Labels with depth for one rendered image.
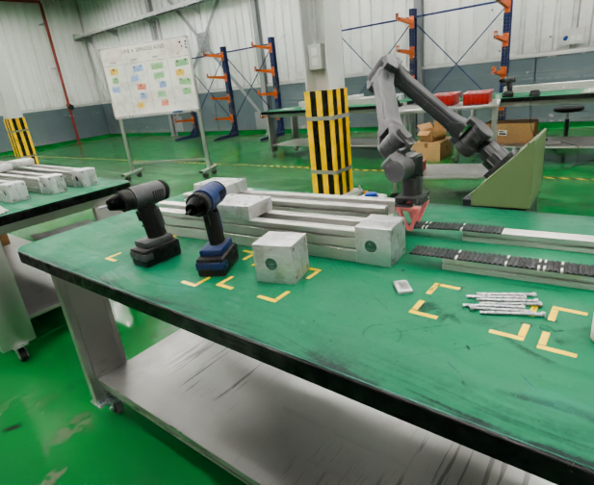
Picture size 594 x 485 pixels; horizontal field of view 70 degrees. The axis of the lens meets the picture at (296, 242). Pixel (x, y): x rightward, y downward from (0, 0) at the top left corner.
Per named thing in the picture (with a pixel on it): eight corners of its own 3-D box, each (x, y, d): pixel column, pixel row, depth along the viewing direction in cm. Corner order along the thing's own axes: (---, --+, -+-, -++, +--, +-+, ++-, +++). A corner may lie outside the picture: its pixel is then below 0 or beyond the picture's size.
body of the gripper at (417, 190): (394, 204, 115) (393, 177, 113) (406, 194, 123) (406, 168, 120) (418, 205, 112) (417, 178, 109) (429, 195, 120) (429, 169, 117)
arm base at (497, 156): (519, 149, 144) (490, 174, 151) (502, 133, 145) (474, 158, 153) (515, 154, 137) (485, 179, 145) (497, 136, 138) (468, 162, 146)
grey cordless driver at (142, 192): (186, 252, 126) (170, 179, 118) (124, 279, 112) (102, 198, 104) (170, 248, 130) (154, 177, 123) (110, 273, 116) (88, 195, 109)
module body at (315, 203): (398, 225, 128) (398, 197, 125) (385, 236, 121) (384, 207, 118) (205, 207, 171) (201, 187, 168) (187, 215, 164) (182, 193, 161)
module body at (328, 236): (373, 247, 114) (371, 217, 111) (356, 263, 106) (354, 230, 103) (168, 222, 157) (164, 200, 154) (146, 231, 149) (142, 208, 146)
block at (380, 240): (408, 248, 111) (408, 214, 107) (391, 268, 101) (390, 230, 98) (375, 244, 115) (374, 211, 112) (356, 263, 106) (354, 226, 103)
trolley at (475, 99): (497, 190, 425) (503, 81, 389) (494, 205, 379) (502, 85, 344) (394, 189, 470) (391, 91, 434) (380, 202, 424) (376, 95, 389)
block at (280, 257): (313, 265, 108) (309, 229, 104) (295, 285, 98) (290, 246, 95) (277, 262, 112) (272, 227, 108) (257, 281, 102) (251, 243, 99)
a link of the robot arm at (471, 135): (498, 142, 145) (485, 153, 149) (476, 121, 146) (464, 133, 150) (490, 148, 138) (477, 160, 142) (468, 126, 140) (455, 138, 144)
